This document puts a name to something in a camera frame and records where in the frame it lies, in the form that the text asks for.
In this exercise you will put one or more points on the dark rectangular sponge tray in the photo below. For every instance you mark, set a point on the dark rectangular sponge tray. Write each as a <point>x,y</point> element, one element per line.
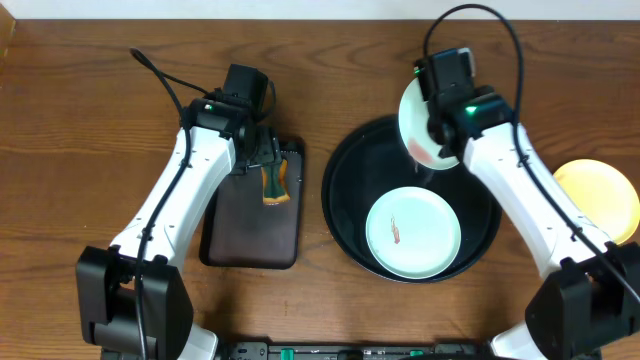
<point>240,230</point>

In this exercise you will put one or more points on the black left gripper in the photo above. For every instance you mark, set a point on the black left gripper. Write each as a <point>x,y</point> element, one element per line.
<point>267,154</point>

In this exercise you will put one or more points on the yellow plate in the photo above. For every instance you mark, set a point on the yellow plate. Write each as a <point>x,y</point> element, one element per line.
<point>604,194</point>

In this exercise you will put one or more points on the mint plate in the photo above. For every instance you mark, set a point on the mint plate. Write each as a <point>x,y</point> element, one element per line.
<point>413,119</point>
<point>413,233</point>

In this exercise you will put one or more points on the orange green scrub sponge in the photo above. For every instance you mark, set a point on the orange green scrub sponge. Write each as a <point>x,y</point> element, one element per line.
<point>274,188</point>

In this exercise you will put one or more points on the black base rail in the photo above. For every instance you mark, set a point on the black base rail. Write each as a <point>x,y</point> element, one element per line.
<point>264,351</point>

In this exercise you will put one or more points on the round black serving tray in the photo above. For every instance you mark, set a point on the round black serving tray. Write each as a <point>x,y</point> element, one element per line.
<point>371,161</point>

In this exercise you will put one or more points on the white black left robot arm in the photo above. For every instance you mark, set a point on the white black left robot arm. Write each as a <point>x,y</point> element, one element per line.
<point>132,299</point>

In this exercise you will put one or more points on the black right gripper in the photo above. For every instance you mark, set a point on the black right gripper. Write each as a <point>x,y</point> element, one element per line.
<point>483,92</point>

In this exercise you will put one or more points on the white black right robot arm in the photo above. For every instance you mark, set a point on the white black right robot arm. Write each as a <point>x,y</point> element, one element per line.
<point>590,292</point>

